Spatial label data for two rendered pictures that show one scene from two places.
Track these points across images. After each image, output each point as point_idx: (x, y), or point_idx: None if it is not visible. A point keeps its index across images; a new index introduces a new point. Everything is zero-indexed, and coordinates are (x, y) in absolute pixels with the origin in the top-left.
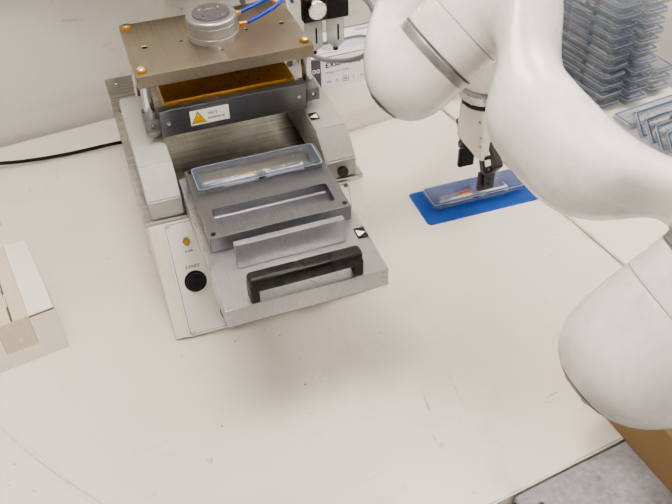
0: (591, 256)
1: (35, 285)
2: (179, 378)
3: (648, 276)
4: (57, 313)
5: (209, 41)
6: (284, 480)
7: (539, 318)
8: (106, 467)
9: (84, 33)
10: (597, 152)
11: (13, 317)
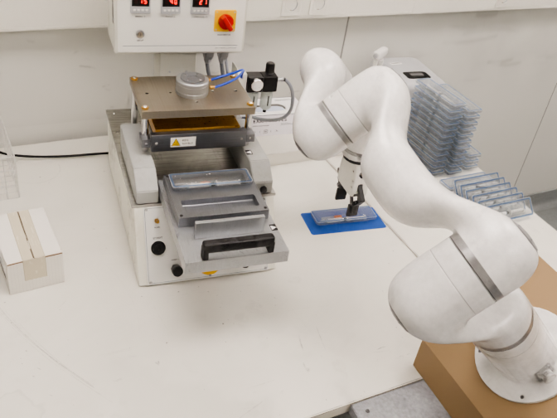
0: None
1: (50, 237)
2: (139, 310)
3: (438, 255)
4: None
5: (189, 95)
6: (205, 380)
7: (378, 301)
8: (88, 359)
9: (93, 76)
10: (419, 187)
11: (35, 255)
